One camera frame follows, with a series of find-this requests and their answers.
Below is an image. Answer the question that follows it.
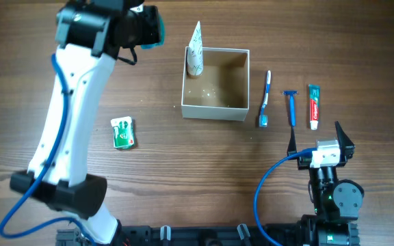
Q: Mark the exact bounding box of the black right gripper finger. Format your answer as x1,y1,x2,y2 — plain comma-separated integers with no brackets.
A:
334,121,353,148
287,127,297,156

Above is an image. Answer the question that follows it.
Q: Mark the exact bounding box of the Colgate toothpaste tube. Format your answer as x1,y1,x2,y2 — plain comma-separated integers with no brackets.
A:
308,85,320,131

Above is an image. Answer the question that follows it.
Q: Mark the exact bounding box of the white floral shampoo tube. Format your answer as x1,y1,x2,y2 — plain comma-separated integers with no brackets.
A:
187,21,204,77

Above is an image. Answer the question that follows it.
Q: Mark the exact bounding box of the green Dettol soap bar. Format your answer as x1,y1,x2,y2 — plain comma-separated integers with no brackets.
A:
110,116,135,150

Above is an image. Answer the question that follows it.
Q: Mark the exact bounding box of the blue mouthwash bottle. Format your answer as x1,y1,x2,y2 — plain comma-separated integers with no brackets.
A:
140,14,166,49

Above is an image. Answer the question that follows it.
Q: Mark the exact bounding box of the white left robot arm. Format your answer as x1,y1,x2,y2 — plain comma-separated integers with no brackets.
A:
10,1,165,245

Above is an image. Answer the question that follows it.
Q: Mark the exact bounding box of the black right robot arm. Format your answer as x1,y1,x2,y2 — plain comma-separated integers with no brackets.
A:
284,122,365,246

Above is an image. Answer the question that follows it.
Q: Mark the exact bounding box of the blue white toothbrush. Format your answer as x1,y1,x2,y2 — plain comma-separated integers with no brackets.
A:
259,70,272,128

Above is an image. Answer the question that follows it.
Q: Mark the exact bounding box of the blue disposable razor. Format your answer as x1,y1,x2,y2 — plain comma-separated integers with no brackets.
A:
283,90,298,127

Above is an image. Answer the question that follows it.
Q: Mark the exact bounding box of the white open cardboard box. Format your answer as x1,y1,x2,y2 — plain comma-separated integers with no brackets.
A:
181,47,250,122

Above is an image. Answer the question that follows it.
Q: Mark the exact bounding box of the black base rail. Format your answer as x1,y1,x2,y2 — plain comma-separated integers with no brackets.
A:
55,223,359,246

